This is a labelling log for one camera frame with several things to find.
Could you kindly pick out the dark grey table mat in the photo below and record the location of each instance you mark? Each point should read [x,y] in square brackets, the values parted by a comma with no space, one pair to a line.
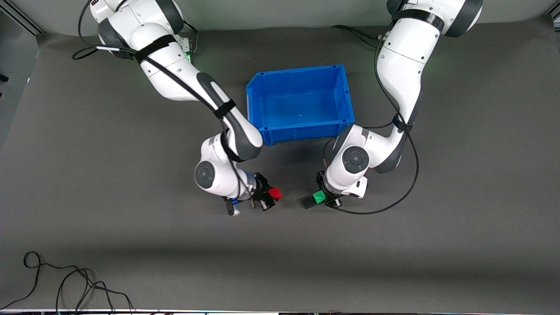
[131,227]

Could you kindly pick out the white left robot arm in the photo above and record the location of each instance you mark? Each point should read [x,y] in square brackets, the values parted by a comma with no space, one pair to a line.
[402,65]

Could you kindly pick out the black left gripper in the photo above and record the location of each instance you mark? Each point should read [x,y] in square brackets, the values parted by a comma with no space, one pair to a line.
[331,200]

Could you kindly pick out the small red cube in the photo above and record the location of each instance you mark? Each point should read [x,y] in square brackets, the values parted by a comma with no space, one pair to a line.
[275,194]

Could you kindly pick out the small green cube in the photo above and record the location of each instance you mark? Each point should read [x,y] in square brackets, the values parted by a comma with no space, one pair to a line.
[319,197]

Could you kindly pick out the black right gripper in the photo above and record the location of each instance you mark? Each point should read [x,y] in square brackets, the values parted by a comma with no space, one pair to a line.
[261,191]

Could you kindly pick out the small black cube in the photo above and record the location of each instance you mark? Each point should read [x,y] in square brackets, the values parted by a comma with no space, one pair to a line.
[307,203]

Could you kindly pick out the aluminium frame strut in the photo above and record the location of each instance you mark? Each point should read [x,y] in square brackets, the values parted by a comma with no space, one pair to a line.
[553,16]
[24,17]

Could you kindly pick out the blue plastic storage bin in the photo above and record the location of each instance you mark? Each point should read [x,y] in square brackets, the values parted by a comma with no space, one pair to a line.
[302,109]

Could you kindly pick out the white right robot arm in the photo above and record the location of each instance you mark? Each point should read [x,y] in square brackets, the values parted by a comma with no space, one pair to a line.
[166,83]

